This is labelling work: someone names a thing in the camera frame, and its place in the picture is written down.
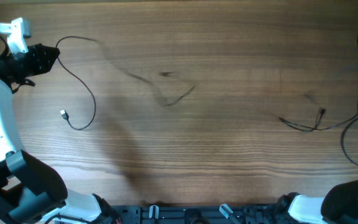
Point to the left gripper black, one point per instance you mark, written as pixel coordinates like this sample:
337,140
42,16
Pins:
28,62

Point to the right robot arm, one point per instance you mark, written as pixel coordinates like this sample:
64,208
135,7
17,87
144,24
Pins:
340,205

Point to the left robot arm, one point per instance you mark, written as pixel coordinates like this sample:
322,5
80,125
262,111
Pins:
30,190

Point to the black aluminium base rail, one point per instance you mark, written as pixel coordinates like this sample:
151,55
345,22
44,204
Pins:
248,214

